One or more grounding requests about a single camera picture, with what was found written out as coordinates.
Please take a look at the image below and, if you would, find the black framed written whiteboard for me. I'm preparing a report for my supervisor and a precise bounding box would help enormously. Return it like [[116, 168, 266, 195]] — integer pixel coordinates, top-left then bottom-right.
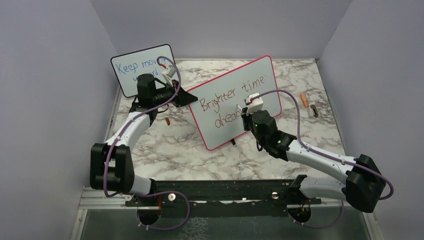
[[110, 44, 175, 98]]

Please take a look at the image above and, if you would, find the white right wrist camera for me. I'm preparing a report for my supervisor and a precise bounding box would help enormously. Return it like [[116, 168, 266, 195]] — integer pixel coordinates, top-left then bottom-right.
[[244, 92, 264, 115]]

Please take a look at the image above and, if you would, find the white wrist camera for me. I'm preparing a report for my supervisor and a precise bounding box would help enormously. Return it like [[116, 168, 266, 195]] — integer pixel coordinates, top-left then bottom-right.
[[244, 92, 264, 115], [161, 65, 176, 86]]

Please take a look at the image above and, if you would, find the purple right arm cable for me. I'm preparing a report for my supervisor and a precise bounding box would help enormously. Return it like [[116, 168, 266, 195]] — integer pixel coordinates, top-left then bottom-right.
[[250, 89, 395, 229]]

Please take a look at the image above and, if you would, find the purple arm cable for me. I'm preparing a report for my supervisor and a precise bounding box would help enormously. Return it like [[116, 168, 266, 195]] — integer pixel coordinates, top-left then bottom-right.
[[103, 56, 191, 232], [250, 89, 395, 229]]

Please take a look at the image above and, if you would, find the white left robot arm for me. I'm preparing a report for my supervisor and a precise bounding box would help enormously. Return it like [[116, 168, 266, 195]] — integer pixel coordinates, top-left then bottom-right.
[[90, 73, 198, 206]]

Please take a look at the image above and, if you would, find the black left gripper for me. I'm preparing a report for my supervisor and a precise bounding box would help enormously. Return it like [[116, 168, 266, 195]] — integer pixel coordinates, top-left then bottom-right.
[[152, 79, 198, 108]]

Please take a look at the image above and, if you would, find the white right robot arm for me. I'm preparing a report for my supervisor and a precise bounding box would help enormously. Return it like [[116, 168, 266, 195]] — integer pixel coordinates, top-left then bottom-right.
[[241, 108, 386, 213]]

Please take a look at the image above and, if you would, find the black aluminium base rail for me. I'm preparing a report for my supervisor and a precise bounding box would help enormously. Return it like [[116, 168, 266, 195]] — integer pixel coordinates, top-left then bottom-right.
[[78, 178, 374, 220]]

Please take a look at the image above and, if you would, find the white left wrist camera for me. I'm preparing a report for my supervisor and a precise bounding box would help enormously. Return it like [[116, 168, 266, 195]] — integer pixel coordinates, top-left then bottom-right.
[[161, 65, 176, 86]]

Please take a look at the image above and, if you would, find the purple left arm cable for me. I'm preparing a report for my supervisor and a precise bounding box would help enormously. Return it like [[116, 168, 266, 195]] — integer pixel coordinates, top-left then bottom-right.
[[103, 56, 191, 232]]

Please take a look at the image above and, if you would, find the orange marker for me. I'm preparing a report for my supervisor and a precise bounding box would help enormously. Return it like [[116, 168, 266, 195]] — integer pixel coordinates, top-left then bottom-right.
[[300, 92, 309, 108]]

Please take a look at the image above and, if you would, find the pink framed whiteboard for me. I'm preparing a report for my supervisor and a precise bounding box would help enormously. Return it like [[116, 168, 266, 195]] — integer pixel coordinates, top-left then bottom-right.
[[187, 55, 282, 151]]

